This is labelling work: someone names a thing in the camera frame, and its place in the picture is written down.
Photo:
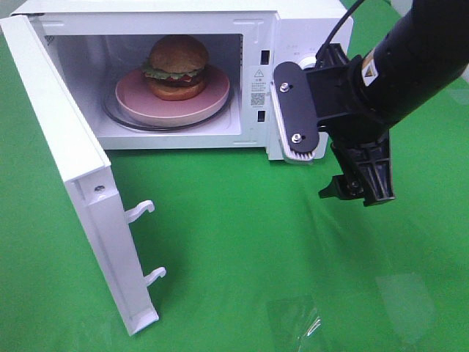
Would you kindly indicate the white microwave door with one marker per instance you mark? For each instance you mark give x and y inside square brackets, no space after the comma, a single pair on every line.
[86,173]

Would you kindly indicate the microwave warning label sticker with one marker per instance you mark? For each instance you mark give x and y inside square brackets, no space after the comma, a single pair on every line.
[258,84]

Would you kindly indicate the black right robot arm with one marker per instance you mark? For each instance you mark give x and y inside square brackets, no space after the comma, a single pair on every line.
[423,53]

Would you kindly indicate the pink plastic plate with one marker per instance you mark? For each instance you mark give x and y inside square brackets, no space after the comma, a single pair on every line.
[137,100]

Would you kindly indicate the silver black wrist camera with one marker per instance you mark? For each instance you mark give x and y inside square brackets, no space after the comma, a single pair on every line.
[296,116]

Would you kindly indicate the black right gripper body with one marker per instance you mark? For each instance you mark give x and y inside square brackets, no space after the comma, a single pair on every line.
[341,109]

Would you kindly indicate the burger with lettuce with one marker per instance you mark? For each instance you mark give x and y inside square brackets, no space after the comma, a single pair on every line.
[176,67]

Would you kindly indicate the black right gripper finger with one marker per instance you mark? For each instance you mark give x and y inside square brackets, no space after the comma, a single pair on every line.
[340,187]
[369,164]

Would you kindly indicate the white microwave oven body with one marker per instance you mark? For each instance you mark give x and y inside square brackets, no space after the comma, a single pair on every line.
[94,43]

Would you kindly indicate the upper white microwave knob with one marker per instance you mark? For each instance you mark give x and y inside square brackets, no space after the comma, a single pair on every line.
[307,62]

